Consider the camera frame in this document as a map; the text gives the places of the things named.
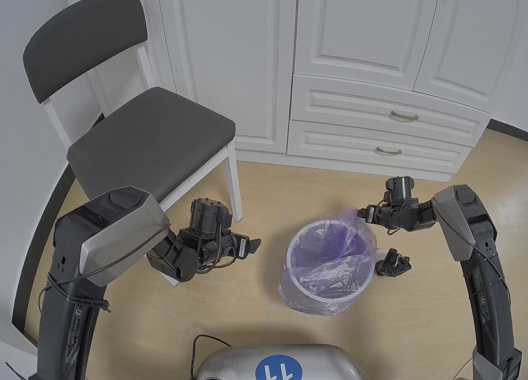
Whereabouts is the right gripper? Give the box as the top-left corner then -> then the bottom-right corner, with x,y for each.
365,205 -> 389,226

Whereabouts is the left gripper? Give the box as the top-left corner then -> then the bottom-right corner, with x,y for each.
225,235 -> 250,261

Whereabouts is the purple plastic bag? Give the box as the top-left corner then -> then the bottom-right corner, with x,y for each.
277,207 -> 378,317

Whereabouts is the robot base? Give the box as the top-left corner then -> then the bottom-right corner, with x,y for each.
198,343 -> 368,380

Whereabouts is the crumpled black plastic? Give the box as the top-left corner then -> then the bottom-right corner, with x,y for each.
375,248 -> 413,279

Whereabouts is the white trash bin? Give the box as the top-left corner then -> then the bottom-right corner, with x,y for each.
285,217 -> 377,309

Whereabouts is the crumpled white paper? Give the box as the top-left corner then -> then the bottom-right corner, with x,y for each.
375,247 -> 392,278

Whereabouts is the white chair with grey cushions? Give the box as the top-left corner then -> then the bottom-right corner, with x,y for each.
23,0 -> 244,287

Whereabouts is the white wardrobe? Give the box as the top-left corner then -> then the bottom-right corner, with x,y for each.
62,0 -> 528,183

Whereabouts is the thin black cable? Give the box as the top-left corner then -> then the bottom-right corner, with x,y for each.
454,355 -> 476,380

